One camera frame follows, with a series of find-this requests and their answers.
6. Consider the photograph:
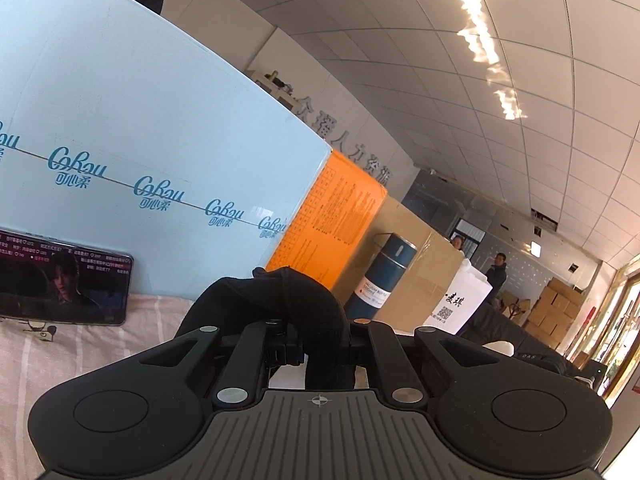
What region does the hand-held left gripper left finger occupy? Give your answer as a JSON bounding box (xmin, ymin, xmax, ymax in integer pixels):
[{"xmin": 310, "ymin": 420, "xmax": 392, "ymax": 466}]
[{"xmin": 140, "ymin": 320, "xmax": 304, "ymax": 409}]

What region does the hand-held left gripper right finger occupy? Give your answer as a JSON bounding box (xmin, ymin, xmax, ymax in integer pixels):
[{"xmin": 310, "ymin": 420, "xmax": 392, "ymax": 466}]
[{"xmin": 349, "ymin": 317, "xmax": 502, "ymax": 407}]

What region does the black garment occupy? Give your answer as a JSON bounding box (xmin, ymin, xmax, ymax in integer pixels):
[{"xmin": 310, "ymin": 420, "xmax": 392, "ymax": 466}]
[{"xmin": 175, "ymin": 266, "xmax": 347, "ymax": 391}]

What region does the stack of cardboard boxes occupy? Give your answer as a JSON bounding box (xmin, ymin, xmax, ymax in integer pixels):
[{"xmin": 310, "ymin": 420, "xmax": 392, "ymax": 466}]
[{"xmin": 522, "ymin": 276, "xmax": 585, "ymax": 350}]

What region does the dark blue vacuum bottle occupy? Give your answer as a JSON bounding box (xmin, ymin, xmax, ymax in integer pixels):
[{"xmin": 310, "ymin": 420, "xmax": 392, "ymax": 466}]
[{"xmin": 345, "ymin": 232, "xmax": 418, "ymax": 321}]

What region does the black leather sofa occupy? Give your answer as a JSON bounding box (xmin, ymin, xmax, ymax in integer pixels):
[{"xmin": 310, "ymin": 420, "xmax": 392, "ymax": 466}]
[{"xmin": 459, "ymin": 304, "xmax": 576, "ymax": 361}]

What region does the brown cardboard box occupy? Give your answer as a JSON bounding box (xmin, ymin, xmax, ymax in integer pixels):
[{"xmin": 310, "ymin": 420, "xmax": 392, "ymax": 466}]
[{"xmin": 334, "ymin": 195, "xmax": 466, "ymax": 336}]

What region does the white tote bag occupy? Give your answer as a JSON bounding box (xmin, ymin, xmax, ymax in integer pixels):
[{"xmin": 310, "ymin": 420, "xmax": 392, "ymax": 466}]
[{"xmin": 421, "ymin": 258, "xmax": 496, "ymax": 336}]

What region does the orange printed box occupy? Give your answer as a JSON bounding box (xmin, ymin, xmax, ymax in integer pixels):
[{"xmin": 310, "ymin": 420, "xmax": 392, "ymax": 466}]
[{"xmin": 265, "ymin": 150, "xmax": 389, "ymax": 300}]

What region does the ceiling air vent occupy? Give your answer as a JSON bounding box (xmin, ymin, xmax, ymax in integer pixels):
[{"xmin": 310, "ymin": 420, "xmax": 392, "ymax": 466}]
[{"xmin": 529, "ymin": 206, "xmax": 560, "ymax": 233}]

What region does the cartoon printed bedsheet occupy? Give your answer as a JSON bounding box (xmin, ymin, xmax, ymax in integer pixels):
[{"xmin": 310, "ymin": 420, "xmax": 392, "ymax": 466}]
[{"xmin": 0, "ymin": 291, "xmax": 311, "ymax": 480}]

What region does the black smartphone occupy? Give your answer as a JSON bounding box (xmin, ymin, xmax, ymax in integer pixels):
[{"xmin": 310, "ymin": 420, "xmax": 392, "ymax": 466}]
[{"xmin": 0, "ymin": 228, "xmax": 135, "ymax": 327}]

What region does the light blue printed carton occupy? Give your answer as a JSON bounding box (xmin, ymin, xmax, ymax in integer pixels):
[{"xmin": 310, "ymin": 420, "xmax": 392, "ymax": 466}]
[{"xmin": 0, "ymin": 0, "xmax": 333, "ymax": 305}]

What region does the beige wall cabinet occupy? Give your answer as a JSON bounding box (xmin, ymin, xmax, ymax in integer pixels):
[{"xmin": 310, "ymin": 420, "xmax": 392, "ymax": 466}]
[{"xmin": 249, "ymin": 71, "xmax": 297, "ymax": 108}]

